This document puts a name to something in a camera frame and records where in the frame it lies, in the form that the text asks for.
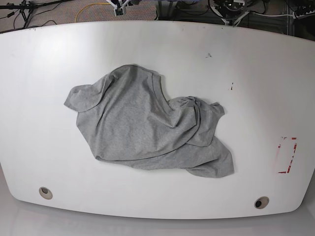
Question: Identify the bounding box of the grey T-shirt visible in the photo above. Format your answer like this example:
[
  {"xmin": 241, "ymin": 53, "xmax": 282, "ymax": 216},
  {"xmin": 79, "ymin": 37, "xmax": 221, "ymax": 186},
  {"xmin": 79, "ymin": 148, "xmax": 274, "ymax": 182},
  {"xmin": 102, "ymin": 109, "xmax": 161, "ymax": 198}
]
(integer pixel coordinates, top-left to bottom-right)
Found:
[{"xmin": 64, "ymin": 64, "xmax": 234, "ymax": 178}]

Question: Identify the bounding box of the red tape rectangle marking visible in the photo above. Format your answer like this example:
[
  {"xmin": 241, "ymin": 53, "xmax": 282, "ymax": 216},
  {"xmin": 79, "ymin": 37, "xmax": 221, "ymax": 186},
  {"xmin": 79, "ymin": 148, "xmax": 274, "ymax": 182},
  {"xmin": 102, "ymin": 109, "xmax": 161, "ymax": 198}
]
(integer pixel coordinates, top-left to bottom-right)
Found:
[{"xmin": 275, "ymin": 137, "xmax": 297, "ymax": 174}]

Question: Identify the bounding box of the white power strip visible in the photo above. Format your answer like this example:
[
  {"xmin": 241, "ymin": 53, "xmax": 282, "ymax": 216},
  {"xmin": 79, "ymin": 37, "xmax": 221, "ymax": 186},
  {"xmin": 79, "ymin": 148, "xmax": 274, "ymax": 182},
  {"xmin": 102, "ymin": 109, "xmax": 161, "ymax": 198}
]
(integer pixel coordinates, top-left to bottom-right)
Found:
[{"xmin": 293, "ymin": 5, "xmax": 315, "ymax": 19}]

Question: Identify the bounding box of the black tripod stand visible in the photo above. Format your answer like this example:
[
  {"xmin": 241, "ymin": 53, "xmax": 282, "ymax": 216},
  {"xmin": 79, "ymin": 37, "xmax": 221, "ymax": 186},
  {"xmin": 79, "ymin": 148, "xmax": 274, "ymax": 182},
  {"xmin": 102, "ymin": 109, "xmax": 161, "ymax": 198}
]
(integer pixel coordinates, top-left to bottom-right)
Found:
[{"xmin": 0, "ymin": 0, "xmax": 71, "ymax": 30}]

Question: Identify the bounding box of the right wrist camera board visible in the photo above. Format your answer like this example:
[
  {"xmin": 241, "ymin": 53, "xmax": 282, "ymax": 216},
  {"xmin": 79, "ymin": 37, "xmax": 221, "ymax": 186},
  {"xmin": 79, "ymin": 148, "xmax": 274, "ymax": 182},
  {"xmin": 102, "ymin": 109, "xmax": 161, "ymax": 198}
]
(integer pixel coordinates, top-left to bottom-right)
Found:
[{"xmin": 114, "ymin": 7, "xmax": 126, "ymax": 16}]

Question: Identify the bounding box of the yellow floor cable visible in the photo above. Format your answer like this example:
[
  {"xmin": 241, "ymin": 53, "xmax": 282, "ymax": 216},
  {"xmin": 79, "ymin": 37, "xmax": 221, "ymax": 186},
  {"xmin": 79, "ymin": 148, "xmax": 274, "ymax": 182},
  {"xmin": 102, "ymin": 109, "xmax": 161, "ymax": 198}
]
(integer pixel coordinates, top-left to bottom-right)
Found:
[{"xmin": 75, "ymin": 2, "xmax": 111, "ymax": 23}]

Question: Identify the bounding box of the right table cable grommet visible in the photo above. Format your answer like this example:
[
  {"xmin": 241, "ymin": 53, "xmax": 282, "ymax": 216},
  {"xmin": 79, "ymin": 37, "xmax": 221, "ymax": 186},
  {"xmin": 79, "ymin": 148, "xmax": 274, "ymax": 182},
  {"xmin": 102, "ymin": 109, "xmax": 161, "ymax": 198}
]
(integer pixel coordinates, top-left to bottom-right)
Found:
[{"xmin": 254, "ymin": 196, "xmax": 269, "ymax": 209}]

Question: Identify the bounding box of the table cable grommet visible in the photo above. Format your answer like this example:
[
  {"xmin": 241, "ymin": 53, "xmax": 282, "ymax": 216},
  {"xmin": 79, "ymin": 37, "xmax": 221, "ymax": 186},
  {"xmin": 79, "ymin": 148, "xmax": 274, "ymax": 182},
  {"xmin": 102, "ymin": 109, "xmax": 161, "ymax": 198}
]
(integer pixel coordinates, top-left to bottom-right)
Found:
[
  {"xmin": 254, "ymin": 196, "xmax": 269, "ymax": 209},
  {"xmin": 39, "ymin": 187, "xmax": 53, "ymax": 200}
]

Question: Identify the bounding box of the left table cable grommet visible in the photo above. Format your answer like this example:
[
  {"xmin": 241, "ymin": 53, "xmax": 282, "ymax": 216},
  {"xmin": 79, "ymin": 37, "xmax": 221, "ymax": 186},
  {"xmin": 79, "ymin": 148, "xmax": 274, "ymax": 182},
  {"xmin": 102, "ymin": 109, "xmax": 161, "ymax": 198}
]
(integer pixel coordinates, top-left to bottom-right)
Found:
[{"xmin": 39, "ymin": 187, "xmax": 53, "ymax": 200}]

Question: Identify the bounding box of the grey metal frame post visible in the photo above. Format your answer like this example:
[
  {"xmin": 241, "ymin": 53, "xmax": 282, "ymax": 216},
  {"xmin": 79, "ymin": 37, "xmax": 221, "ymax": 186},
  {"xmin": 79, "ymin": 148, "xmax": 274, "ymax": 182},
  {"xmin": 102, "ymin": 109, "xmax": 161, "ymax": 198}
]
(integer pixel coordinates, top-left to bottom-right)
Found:
[{"xmin": 284, "ymin": 0, "xmax": 294, "ymax": 36}]

